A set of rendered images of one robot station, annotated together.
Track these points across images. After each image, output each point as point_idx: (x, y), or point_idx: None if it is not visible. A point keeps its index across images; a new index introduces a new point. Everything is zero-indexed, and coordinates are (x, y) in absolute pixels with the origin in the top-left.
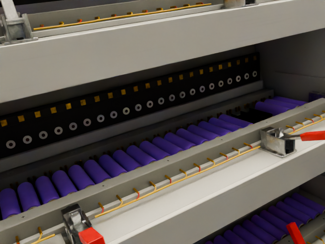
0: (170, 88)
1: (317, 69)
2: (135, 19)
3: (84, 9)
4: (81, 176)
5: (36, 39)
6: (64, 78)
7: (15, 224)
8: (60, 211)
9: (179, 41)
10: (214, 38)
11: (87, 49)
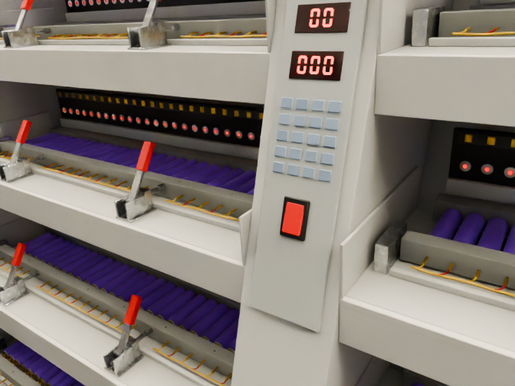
0: None
1: None
2: (73, 314)
3: (67, 285)
4: (61, 372)
5: (4, 305)
6: (10, 331)
7: (6, 373)
8: (19, 385)
9: (56, 357)
10: (78, 373)
11: (15, 325)
